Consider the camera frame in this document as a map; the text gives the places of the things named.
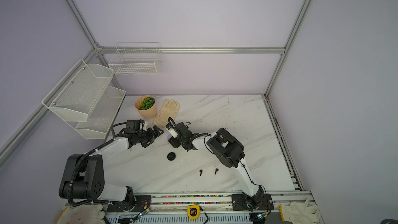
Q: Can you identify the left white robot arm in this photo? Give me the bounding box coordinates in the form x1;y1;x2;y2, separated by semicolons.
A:
59;119;164;211

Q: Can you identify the yellow tape measure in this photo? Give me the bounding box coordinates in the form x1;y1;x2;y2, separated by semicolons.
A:
187;204;201;220

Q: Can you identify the white wire basket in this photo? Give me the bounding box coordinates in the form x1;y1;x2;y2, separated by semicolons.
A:
108;42;162;76

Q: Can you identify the peach pot with succulent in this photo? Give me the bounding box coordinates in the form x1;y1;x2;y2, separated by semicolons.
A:
135;95;158;119

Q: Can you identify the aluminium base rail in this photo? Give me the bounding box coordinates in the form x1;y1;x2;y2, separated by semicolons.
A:
65;191;324;224

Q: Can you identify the white glove right of rail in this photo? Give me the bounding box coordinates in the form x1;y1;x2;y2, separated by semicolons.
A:
280;198;321;224

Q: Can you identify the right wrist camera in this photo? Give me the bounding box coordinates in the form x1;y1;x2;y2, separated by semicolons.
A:
166;122;178;139

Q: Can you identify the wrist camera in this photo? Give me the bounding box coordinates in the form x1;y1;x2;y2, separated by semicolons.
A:
125;119;147;133
166;122;178;139

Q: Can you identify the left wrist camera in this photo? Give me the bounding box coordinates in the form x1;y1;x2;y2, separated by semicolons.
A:
125;119;147;133

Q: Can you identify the beige work glove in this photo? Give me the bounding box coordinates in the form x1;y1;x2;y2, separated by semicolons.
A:
153;100;180;128

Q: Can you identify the white mesh two-tier shelf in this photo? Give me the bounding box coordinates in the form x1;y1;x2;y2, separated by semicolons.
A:
42;59;125;140

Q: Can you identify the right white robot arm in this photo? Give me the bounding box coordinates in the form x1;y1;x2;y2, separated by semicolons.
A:
166;122;274;212

